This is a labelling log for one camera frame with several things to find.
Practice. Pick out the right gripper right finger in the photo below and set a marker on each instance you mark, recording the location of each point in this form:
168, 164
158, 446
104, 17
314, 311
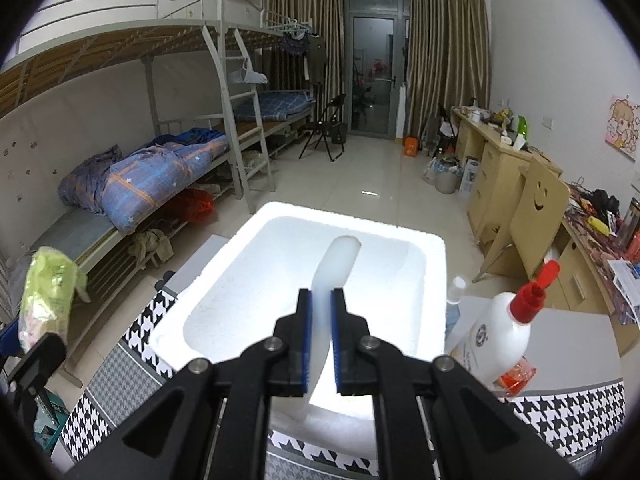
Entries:
434, 419

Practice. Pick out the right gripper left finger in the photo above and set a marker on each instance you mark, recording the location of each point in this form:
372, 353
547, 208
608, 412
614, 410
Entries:
210, 421

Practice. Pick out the green tissue pack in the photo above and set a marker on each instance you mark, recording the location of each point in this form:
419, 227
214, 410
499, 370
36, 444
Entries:
51, 284

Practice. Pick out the red snack wrapper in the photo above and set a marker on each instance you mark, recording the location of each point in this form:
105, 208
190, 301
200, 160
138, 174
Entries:
517, 378

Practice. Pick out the white lotion pump bottle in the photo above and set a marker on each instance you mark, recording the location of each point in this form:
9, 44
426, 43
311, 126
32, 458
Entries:
499, 337

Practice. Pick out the houndstooth table runner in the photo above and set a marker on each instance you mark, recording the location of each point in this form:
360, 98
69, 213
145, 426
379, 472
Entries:
574, 423

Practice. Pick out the blue spray bottle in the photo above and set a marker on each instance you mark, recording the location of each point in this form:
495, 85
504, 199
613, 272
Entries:
455, 292

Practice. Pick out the white styrofoam box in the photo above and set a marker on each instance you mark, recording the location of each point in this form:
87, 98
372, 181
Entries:
393, 277

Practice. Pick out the wooden desk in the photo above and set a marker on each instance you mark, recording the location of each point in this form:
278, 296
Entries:
586, 281

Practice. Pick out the blue plaid quilt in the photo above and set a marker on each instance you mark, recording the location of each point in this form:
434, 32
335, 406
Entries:
127, 189

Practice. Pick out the metal bucket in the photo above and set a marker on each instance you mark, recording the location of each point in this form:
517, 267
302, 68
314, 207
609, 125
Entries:
447, 175

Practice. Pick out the metal bunk bed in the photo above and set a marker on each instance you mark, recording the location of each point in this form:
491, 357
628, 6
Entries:
72, 86

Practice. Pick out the orange box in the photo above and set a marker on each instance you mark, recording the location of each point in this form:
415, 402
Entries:
411, 146

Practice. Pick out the anime girl poster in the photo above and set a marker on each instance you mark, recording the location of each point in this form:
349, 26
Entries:
622, 126

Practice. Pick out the black folding chair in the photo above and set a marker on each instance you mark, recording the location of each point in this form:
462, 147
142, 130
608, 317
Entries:
327, 124

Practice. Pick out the blue plaid mattress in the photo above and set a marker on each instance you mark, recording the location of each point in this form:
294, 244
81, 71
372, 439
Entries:
275, 106

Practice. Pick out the right olive curtain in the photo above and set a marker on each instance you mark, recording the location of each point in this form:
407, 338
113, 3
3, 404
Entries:
448, 58

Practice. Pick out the olive curtain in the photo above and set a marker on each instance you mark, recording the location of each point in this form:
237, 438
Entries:
310, 55
448, 58

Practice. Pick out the glass balcony door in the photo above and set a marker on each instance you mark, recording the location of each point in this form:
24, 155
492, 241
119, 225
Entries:
376, 39

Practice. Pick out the left olive curtain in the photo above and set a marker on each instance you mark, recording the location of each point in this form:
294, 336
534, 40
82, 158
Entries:
310, 55

